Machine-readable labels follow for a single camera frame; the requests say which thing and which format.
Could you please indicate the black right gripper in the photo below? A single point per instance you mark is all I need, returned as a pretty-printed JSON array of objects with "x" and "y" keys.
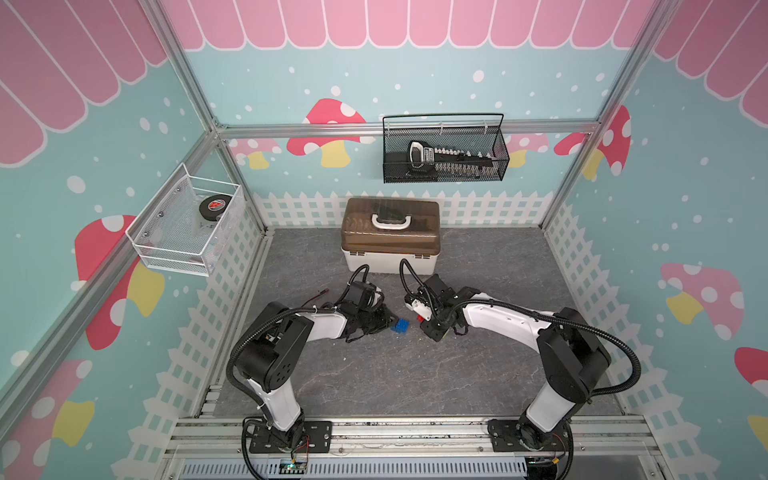
[{"x": 424, "y": 326}]

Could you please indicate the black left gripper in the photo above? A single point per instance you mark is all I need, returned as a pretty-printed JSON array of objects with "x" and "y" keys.
[{"x": 384, "y": 321}]

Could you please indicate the blue square lego brick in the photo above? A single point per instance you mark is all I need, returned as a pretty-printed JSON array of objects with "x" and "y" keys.
[{"x": 401, "y": 326}]

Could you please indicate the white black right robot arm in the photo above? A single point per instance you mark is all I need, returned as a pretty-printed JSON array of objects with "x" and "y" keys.
[{"x": 572, "y": 352}]

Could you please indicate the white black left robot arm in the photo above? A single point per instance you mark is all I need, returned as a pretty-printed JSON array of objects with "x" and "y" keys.
[{"x": 263, "y": 359}]

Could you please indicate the beige toolbox with brown lid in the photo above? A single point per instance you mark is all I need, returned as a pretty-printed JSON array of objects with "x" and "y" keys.
[{"x": 381, "y": 232}]

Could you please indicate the socket bit set in basket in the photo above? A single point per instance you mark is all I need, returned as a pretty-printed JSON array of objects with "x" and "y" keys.
[{"x": 424, "y": 159}]

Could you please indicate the black tape roll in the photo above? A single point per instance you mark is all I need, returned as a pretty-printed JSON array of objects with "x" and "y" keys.
[{"x": 213, "y": 208}]

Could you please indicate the black wire wall basket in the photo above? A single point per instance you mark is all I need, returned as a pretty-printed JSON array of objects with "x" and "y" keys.
[{"x": 478, "y": 133}]

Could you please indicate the white wire wall basket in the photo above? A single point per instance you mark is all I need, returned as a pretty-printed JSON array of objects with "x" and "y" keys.
[{"x": 170, "y": 235}]

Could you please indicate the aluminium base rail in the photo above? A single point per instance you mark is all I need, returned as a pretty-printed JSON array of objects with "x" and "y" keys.
[{"x": 466, "y": 436}]

